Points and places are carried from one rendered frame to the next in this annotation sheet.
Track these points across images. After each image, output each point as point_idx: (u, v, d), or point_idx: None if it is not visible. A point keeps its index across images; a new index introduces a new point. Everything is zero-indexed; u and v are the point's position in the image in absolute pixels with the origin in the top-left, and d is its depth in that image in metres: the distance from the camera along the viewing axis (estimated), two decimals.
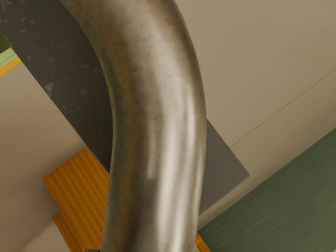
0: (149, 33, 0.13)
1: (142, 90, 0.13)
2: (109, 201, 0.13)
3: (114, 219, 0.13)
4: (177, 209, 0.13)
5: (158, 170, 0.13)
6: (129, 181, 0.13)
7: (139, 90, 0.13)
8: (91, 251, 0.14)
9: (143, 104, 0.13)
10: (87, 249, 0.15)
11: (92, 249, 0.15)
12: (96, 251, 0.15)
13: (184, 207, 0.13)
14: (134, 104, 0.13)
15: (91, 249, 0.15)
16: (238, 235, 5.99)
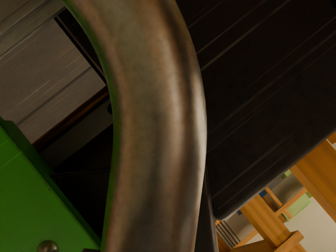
0: (150, 33, 0.13)
1: (142, 89, 0.13)
2: (110, 201, 0.13)
3: (115, 219, 0.13)
4: (177, 208, 0.13)
5: (159, 170, 0.13)
6: (129, 181, 0.13)
7: (139, 90, 0.13)
8: (91, 251, 0.14)
9: (144, 103, 0.13)
10: (87, 249, 0.15)
11: (92, 249, 0.15)
12: (96, 251, 0.15)
13: (184, 207, 0.13)
14: (134, 103, 0.13)
15: (91, 249, 0.15)
16: None
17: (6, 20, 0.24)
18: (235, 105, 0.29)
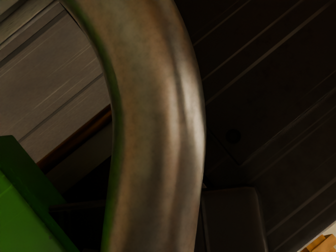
0: (149, 33, 0.13)
1: (141, 89, 0.13)
2: (109, 201, 0.13)
3: (114, 219, 0.13)
4: (177, 208, 0.13)
5: (158, 169, 0.13)
6: (129, 181, 0.13)
7: (138, 90, 0.13)
8: (91, 251, 0.14)
9: (143, 103, 0.13)
10: (87, 249, 0.15)
11: (92, 249, 0.15)
12: (96, 251, 0.15)
13: (184, 206, 0.13)
14: (133, 103, 0.13)
15: (91, 249, 0.15)
16: None
17: None
18: (294, 114, 0.22)
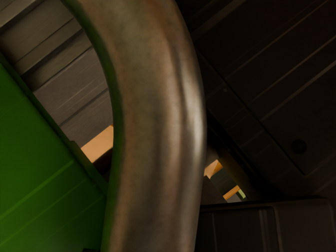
0: (150, 33, 0.13)
1: (142, 89, 0.13)
2: (110, 201, 0.13)
3: (115, 219, 0.13)
4: (177, 208, 0.13)
5: (159, 170, 0.13)
6: (129, 181, 0.13)
7: (139, 90, 0.13)
8: (91, 251, 0.14)
9: (144, 103, 0.13)
10: (87, 249, 0.15)
11: (92, 249, 0.15)
12: (96, 251, 0.15)
13: (184, 207, 0.13)
14: (134, 103, 0.13)
15: (91, 249, 0.15)
16: None
17: None
18: None
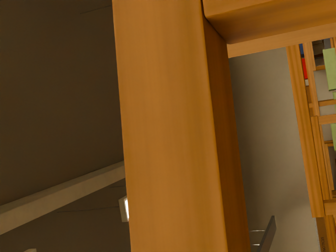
0: None
1: None
2: None
3: None
4: None
5: None
6: None
7: None
8: None
9: None
10: None
11: None
12: None
13: None
14: None
15: None
16: None
17: None
18: None
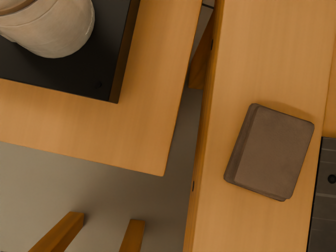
0: None
1: None
2: None
3: None
4: None
5: None
6: None
7: None
8: None
9: None
10: None
11: None
12: None
13: None
14: None
15: None
16: None
17: None
18: None
